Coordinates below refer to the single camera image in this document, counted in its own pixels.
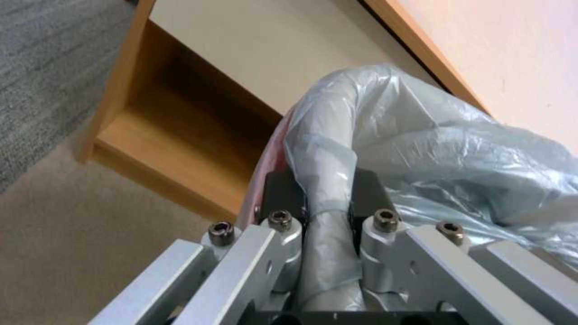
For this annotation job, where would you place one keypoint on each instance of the translucent pale blue garbage bag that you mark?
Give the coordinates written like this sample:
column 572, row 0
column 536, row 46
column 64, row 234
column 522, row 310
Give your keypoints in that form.
column 429, row 142

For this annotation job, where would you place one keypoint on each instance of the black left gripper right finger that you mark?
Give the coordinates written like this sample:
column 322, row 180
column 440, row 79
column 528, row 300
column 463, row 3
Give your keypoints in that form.
column 433, row 267

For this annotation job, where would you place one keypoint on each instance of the pink trash can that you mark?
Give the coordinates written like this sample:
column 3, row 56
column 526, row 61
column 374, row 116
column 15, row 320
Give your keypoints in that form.
column 267, row 162

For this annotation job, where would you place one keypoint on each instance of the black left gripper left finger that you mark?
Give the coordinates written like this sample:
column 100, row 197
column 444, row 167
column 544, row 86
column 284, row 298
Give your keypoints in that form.
column 244, row 264

